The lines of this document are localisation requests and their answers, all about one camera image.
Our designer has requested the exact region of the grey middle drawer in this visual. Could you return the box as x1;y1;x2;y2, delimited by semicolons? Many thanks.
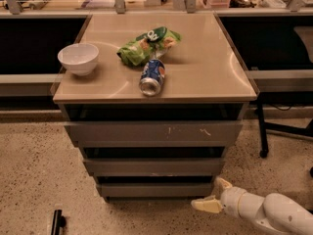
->
83;158;224;176

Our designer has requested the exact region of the green chip bag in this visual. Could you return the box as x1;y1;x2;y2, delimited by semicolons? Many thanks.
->
117;26;181;67

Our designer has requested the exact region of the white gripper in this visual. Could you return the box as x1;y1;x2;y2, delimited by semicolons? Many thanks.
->
191;176;246;217

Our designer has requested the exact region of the blue soda can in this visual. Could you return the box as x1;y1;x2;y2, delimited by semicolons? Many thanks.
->
139;59;165;96

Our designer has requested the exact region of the grey bottom drawer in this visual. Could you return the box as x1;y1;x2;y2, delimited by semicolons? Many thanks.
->
96;183;212;198

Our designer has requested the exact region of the grey top drawer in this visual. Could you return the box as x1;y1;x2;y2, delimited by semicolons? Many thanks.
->
65;120;243;148

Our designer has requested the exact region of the white bowl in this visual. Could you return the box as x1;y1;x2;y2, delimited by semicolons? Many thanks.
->
58;43;99;76

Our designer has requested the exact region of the grey drawer cabinet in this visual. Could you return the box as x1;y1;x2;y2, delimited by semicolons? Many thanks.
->
54;13;257;186

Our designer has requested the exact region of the black table leg with caster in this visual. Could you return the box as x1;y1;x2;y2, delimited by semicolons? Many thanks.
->
256;100;313;159

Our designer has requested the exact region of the black object on floor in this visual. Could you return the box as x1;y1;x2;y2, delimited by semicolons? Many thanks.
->
51;210;67;235

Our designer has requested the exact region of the grey drawer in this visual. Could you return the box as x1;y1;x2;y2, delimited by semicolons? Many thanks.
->
96;183;212;198
65;120;243;148
83;158;224;176

